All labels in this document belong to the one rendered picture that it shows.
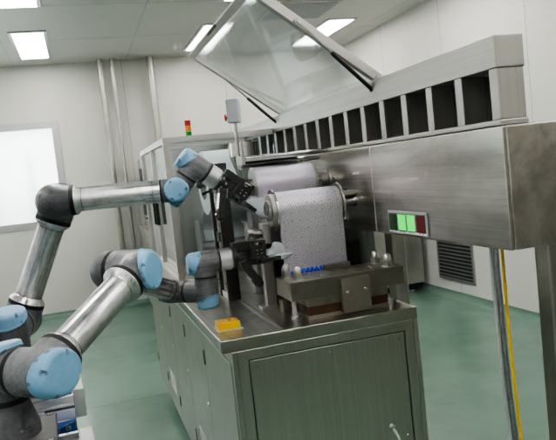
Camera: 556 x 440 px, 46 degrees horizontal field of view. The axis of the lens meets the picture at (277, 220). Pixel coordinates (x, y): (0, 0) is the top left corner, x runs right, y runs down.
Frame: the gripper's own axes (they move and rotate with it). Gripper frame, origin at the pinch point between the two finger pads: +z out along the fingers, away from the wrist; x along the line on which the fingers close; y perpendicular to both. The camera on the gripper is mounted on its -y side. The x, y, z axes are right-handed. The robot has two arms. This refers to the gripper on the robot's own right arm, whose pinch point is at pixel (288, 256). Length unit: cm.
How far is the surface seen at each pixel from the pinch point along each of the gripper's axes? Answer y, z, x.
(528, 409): -109, 144, 72
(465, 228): 10, 30, -65
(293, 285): -6.7, -5.3, -19.9
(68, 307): -100, -93, 556
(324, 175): 25.6, 27.3, 28.9
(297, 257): -0.9, 3.1, -0.3
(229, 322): -16.6, -26.1, -13.2
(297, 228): 9.2, 4.2, -0.3
